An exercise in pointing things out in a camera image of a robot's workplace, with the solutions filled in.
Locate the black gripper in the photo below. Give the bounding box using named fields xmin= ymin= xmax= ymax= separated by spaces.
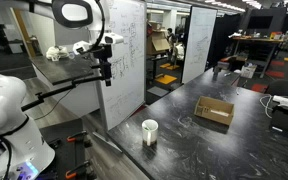
xmin=93 ymin=45 xmax=112 ymax=86

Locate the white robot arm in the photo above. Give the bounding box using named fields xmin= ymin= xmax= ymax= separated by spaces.
xmin=0 ymin=0 xmax=123 ymax=180

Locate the large whiteboard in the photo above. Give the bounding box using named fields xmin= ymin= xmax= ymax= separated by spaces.
xmin=101 ymin=0 xmax=146 ymax=130

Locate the white crumpled cloth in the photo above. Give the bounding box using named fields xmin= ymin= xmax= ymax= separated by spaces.
xmin=46 ymin=46 xmax=69 ymax=61

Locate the white mug brown base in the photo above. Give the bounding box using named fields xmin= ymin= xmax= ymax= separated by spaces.
xmin=142 ymin=119 xmax=159 ymax=146

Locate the orange clamp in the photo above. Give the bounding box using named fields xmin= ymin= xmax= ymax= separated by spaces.
xmin=66 ymin=130 xmax=88 ymax=142

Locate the open cardboard box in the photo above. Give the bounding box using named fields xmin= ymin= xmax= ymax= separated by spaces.
xmin=194 ymin=96 xmax=234 ymax=126

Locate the wooden workbench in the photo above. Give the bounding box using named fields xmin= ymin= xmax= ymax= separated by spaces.
xmin=233 ymin=36 xmax=283 ymax=78

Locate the black device on table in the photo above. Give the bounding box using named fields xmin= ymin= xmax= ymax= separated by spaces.
xmin=270 ymin=103 xmax=288 ymax=136

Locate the black camera mount rod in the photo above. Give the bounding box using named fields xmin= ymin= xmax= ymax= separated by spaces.
xmin=21 ymin=65 xmax=105 ymax=111

